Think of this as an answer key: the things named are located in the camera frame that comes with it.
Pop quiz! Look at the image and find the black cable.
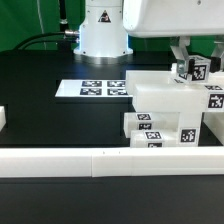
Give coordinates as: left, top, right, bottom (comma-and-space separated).
13, 29, 80, 51

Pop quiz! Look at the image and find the white tag plate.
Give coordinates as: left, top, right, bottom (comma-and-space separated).
55, 79, 129, 98

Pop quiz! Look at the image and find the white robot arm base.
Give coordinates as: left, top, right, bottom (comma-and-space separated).
74, 0, 133, 64

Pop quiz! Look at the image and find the white chair back frame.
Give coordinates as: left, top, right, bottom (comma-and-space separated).
126, 70, 224, 113

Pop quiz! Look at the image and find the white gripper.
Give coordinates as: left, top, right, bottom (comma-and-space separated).
123, 0, 224, 75

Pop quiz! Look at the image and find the white U-shaped fence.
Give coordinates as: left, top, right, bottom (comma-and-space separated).
0, 105, 224, 179

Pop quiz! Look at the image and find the white chair seat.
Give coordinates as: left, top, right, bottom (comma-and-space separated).
162, 70, 206, 146

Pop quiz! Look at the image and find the white tagged cube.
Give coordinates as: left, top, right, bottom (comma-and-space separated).
177, 55, 211, 83

